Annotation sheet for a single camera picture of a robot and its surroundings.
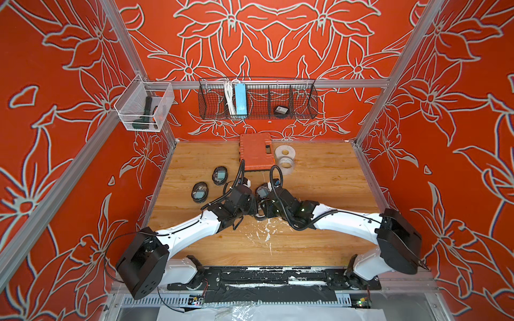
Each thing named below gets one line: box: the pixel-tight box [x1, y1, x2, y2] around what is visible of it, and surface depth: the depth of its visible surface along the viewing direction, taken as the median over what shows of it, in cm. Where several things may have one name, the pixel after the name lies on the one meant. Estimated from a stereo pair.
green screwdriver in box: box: [131, 95, 153, 130], surface depth 83 cm
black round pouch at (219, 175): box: [212, 165, 229, 186], surface depth 104 cm
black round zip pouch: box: [191, 181, 209, 204], surface depth 97 cm
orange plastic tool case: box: [238, 133, 276, 172], surface depth 116 cm
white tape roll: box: [274, 144, 296, 160], surface depth 116 cm
